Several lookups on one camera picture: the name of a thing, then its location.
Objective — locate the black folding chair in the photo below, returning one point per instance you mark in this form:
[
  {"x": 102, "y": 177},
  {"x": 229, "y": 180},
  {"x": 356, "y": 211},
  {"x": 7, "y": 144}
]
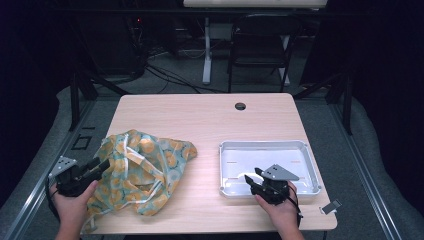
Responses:
[{"x": 258, "y": 40}]

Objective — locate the aluminium floor rail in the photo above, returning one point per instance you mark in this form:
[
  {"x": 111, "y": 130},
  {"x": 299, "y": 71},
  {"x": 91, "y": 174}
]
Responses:
[
  {"x": 40, "y": 190},
  {"x": 366, "y": 173}
]

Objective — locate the person's right hand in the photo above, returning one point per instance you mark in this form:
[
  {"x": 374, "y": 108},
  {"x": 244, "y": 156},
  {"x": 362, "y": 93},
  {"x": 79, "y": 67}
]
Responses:
[{"x": 285, "y": 215}]

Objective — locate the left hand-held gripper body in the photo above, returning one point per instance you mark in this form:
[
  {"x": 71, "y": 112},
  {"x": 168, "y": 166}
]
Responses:
[{"x": 71, "y": 183}]

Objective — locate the person's left hand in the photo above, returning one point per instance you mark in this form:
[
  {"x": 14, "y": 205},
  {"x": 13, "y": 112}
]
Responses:
[{"x": 71, "y": 208}]

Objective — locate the black metal stand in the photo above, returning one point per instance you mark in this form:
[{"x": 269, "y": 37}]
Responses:
[
  {"x": 346, "y": 100},
  {"x": 75, "y": 96}
]

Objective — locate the white desk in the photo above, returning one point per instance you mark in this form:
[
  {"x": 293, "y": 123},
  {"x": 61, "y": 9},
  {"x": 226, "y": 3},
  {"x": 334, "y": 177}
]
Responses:
[{"x": 207, "y": 56}]

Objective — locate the dark equipment cabinet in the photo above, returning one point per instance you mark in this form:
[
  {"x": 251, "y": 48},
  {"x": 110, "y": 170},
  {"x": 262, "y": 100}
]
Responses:
[{"x": 110, "y": 43}]

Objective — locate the fruit print plastic bag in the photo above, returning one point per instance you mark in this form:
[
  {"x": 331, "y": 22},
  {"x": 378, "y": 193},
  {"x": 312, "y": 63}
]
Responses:
[{"x": 143, "y": 170}]

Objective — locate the small grey tag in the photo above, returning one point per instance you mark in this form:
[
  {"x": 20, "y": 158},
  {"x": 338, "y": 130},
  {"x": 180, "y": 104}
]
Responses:
[{"x": 330, "y": 207}]

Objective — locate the silver metal tray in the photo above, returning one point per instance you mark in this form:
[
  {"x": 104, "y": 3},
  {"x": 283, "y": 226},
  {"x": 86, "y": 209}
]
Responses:
[{"x": 266, "y": 156}]

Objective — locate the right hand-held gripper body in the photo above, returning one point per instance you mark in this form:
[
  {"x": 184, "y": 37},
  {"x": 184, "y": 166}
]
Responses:
[{"x": 271, "y": 191}]

